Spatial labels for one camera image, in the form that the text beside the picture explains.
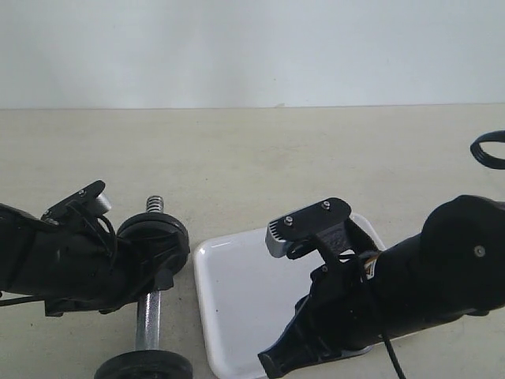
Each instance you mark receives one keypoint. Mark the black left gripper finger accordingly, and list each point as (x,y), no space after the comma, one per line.
(136,282)

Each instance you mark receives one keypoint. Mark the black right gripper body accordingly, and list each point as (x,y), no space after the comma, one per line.
(344,311)

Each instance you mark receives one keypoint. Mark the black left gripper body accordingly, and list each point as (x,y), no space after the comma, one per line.
(94,271)

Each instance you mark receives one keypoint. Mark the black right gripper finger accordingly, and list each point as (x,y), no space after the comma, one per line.
(299,346)

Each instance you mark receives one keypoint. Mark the black weight plate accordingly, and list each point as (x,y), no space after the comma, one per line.
(166,252)
(152,224)
(146,364)

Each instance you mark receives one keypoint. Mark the chrome threaded dumbbell bar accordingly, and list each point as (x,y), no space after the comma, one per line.
(148,322)

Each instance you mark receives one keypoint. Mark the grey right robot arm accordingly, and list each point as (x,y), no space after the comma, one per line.
(452,268)

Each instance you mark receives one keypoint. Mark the white plastic tray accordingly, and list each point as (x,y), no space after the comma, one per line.
(246,299)

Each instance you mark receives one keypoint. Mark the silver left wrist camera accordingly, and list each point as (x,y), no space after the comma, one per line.
(100,205)

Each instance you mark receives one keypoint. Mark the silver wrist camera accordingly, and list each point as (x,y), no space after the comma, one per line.
(275,242)
(100,205)

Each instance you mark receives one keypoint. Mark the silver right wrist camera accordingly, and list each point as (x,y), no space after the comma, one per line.
(275,242)

